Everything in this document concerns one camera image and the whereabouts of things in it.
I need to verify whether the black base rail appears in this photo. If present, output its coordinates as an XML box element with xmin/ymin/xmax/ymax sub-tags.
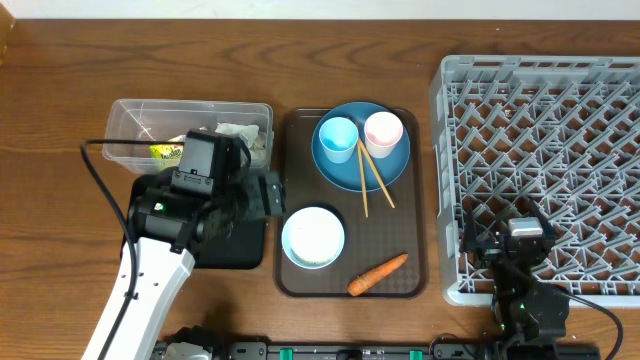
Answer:
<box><xmin>149</xmin><ymin>327</ymin><xmax>601</xmax><ymax>360</ymax></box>

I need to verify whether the light blue cup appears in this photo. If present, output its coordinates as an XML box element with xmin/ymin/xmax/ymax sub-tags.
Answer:
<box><xmin>319</xmin><ymin>117</ymin><xmax>359</xmax><ymax>164</ymax></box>

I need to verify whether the brown serving tray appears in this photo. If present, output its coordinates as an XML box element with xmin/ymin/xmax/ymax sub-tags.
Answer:
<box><xmin>274</xmin><ymin>108</ymin><xmax>428</xmax><ymax>298</ymax></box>

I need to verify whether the pink cup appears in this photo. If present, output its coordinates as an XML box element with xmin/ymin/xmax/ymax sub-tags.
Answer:
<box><xmin>364</xmin><ymin>112</ymin><xmax>404</xmax><ymax>158</ymax></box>

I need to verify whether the light blue rice bowl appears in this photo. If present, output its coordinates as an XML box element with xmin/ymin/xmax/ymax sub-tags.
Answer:
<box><xmin>281</xmin><ymin>207</ymin><xmax>346</xmax><ymax>270</ymax></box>

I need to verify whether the grey dishwasher rack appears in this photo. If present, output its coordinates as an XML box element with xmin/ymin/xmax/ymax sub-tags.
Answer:
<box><xmin>429</xmin><ymin>55</ymin><xmax>639</xmax><ymax>308</ymax></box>

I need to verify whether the yellow green snack wrapper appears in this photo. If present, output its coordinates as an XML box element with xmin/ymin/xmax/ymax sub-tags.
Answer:
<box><xmin>149</xmin><ymin>135</ymin><xmax>186</xmax><ymax>171</ymax></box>

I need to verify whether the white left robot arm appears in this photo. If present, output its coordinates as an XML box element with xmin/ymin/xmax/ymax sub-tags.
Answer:
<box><xmin>83</xmin><ymin>167</ymin><xmax>284</xmax><ymax>359</ymax></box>

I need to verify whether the white paper napkin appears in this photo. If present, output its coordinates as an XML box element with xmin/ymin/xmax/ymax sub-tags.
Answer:
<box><xmin>215</xmin><ymin>123</ymin><xmax>267</xmax><ymax>162</ymax></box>

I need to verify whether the dark blue plate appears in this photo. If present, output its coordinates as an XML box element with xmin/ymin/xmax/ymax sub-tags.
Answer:
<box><xmin>311</xmin><ymin>102</ymin><xmax>411</xmax><ymax>192</ymax></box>

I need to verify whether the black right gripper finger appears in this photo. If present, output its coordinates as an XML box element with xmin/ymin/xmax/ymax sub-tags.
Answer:
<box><xmin>528</xmin><ymin>198</ymin><xmax>558</xmax><ymax>240</ymax></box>
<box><xmin>460</xmin><ymin>207</ymin><xmax>480</xmax><ymax>253</ymax></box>

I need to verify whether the orange carrot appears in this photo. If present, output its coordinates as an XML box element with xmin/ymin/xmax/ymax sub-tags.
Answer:
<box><xmin>348</xmin><ymin>253</ymin><xmax>408</xmax><ymax>297</ymax></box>

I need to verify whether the clear plastic bin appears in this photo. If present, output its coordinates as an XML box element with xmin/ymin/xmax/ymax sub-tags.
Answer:
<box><xmin>102</xmin><ymin>99</ymin><xmax>274</xmax><ymax>174</ymax></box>

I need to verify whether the black plastic tray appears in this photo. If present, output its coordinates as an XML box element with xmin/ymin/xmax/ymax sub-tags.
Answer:
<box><xmin>129</xmin><ymin>173</ymin><xmax>266</xmax><ymax>270</ymax></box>

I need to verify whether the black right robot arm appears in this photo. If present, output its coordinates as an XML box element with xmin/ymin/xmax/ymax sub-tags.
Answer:
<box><xmin>460</xmin><ymin>200</ymin><xmax>569</xmax><ymax>359</ymax></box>

